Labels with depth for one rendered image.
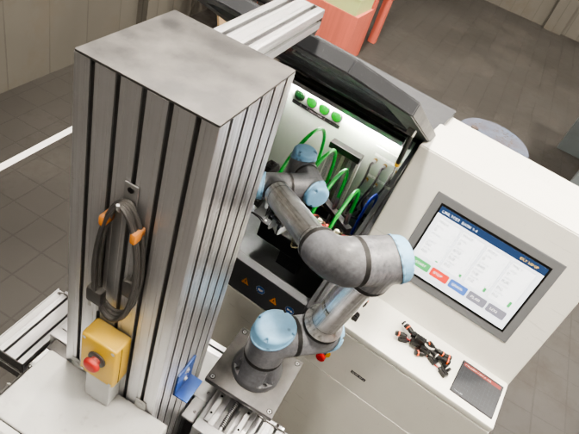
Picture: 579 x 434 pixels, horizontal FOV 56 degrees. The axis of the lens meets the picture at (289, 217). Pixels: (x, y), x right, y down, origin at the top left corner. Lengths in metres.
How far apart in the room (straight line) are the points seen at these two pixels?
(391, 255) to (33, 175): 2.89
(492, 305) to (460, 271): 0.16
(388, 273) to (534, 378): 2.64
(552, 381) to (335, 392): 1.94
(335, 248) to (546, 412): 2.66
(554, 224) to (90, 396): 1.44
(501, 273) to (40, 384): 1.43
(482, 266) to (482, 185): 0.28
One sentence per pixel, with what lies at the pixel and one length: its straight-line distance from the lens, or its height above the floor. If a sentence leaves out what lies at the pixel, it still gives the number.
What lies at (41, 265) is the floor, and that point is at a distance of 3.24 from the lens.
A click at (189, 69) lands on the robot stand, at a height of 2.03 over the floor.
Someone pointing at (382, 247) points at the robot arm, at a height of 1.67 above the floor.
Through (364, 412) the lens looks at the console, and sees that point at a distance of 2.23.
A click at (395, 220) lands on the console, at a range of 2.00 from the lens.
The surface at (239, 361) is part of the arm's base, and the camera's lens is 1.64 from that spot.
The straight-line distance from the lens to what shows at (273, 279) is 2.05.
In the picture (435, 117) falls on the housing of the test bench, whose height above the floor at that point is 1.50.
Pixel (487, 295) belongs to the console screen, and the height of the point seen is 1.22.
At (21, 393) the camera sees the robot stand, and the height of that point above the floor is 1.23.
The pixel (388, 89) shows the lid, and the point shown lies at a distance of 1.30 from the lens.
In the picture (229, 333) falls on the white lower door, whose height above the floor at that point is 0.53.
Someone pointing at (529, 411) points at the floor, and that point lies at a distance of 3.62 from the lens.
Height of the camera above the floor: 2.44
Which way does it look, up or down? 40 degrees down
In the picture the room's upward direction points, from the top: 21 degrees clockwise
